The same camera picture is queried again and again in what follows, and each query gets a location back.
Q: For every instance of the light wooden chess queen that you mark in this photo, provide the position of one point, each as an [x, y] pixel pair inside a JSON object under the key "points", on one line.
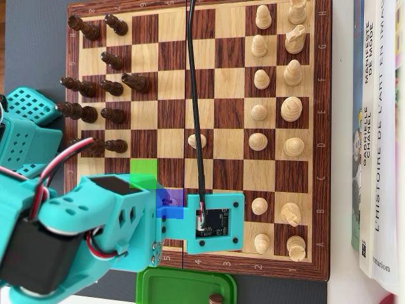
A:
{"points": [[293, 146]]}

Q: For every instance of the blue illustrated book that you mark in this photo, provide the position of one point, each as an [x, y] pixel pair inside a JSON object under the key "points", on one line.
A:
{"points": [[356, 190]]}

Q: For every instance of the light wooden chess rook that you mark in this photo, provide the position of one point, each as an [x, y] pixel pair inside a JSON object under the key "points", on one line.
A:
{"points": [[296, 14], [295, 248]]}

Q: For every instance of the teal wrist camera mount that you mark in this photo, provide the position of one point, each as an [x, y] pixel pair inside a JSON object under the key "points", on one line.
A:
{"points": [[218, 201]]}

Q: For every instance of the light wooden chess knight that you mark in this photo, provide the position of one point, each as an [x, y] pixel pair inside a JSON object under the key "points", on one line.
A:
{"points": [[294, 42], [289, 213]]}

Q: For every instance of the light wooden chess king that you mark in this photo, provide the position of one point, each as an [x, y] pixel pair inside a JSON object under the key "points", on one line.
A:
{"points": [[291, 109]]}

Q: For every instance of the green plastic container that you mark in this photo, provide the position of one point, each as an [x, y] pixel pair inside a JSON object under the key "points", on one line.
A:
{"points": [[177, 288]]}

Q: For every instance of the dark wooden chess king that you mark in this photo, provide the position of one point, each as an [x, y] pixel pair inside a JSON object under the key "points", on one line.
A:
{"points": [[85, 114]]}

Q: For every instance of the dark wooden chess bishop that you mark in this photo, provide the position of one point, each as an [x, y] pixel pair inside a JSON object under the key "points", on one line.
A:
{"points": [[85, 88]]}

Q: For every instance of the white Gabrielle Chanel book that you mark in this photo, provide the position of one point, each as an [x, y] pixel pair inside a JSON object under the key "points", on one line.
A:
{"points": [[368, 190]]}

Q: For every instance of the dark wooden chess pawn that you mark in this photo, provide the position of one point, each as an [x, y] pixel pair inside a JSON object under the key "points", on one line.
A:
{"points": [[118, 145], [115, 116], [114, 88], [215, 299], [118, 27], [114, 61]]}

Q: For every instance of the dark wooden chess rook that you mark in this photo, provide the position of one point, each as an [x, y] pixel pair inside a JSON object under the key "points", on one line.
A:
{"points": [[88, 30]]}

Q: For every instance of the wooden folding chessboard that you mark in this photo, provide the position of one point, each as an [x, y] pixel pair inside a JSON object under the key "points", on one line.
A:
{"points": [[228, 142]]}

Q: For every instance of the dark wooden chess knight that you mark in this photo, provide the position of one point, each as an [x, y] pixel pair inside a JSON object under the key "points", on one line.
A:
{"points": [[139, 83]]}

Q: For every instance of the pink round object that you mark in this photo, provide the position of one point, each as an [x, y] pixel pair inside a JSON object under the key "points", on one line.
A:
{"points": [[390, 299]]}

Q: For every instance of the white art history book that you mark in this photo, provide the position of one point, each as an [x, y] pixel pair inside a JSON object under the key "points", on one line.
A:
{"points": [[384, 158]]}

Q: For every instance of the dark wooden chess queen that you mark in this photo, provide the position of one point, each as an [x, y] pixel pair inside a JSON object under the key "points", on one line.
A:
{"points": [[98, 147]]}

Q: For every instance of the light wooden chess pawn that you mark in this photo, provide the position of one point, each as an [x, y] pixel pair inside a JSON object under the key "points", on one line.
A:
{"points": [[262, 243], [191, 141], [257, 141], [167, 201], [259, 47], [262, 80], [259, 206], [259, 112], [263, 20]]}

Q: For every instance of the light wooden chess bishop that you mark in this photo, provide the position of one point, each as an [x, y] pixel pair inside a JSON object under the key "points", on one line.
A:
{"points": [[292, 74]]}

